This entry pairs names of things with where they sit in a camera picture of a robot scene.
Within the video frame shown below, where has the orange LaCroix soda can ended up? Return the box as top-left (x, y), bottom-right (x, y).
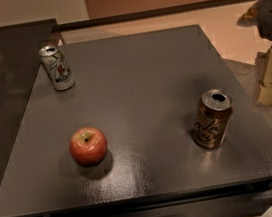
top-left (192, 88), bottom-right (234, 150)

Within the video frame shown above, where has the red apple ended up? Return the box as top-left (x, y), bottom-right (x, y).
top-left (69, 127), bottom-right (108, 167)

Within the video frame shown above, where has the white green soda can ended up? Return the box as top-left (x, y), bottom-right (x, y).
top-left (38, 45), bottom-right (75, 91)

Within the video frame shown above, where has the dark side counter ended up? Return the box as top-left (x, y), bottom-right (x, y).
top-left (0, 19), bottom-right (57, 184)

